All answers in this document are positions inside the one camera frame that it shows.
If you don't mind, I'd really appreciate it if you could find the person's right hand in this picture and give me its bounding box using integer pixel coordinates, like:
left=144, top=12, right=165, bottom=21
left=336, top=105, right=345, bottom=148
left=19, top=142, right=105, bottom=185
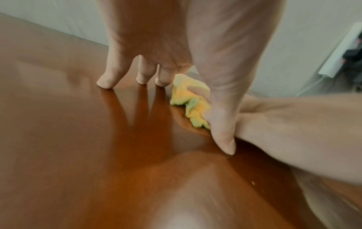
left=189, top=86, right=362, bottom=187

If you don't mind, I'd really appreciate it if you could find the person's left hand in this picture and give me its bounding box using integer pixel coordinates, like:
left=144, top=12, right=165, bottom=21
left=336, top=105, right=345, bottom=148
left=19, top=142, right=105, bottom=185
left=96, top=0, right=287, bottom=155

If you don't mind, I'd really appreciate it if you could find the yellow cleaning cloth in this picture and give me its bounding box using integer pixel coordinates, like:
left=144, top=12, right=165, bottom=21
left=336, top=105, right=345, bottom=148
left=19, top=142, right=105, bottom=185
left=169, top=74, right=213, bottom=130

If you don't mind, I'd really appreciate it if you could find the white power strip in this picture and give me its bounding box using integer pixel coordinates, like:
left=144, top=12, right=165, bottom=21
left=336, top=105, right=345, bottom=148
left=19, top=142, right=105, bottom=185
left=318, top=22, right=362, bottom=79

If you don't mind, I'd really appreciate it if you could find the black plug adapter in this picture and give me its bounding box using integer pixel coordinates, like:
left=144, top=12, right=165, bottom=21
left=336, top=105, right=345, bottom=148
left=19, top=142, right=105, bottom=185
left=341, top=48, right=362, bottom=68

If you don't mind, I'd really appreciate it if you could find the red-brown wooden table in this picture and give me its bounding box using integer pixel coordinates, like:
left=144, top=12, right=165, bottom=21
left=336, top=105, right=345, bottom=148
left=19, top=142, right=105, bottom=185
left=0, top=12, right=362, bottom=229

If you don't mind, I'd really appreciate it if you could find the white power strip cable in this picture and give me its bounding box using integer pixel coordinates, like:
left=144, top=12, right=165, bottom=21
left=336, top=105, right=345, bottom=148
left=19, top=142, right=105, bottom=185
left=296, top=75, right=323, bottom=97

